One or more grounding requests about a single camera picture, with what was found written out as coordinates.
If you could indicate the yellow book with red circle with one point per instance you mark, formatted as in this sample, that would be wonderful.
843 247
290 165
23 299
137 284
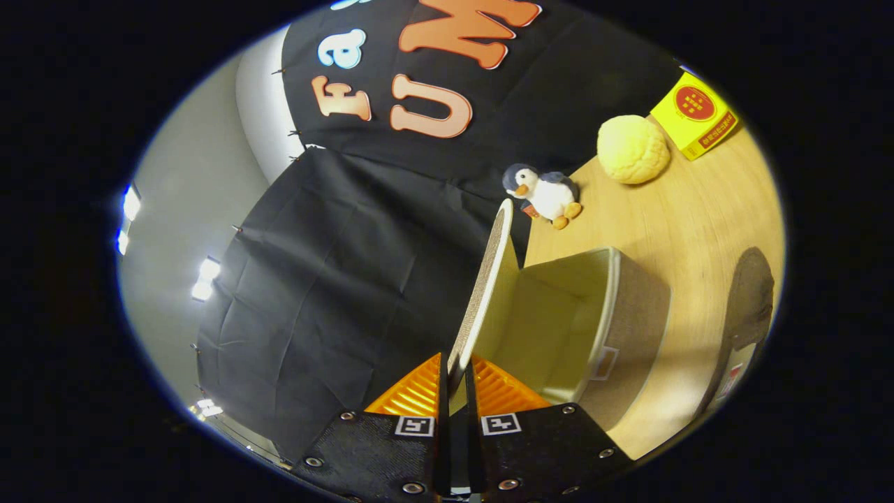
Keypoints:
691 105

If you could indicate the black backdrop cloth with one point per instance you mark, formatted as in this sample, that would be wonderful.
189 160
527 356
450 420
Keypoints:
335 279

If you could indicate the penguin plush toy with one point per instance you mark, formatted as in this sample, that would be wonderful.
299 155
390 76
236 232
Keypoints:
548 195

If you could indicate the brown fuzzy shoe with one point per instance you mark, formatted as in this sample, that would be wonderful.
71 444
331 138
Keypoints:
751 293

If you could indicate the beige fabric storage box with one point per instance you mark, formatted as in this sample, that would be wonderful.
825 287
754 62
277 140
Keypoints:
559 328

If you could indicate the yellow round plush bun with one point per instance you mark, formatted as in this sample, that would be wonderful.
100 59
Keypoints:
632 150

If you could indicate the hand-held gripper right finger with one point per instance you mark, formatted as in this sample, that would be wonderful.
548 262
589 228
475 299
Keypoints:
473 447

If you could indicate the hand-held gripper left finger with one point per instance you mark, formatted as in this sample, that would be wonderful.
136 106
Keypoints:
443 447

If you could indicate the ceiling light panel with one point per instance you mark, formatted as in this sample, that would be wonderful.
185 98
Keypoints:
206 278
130 202

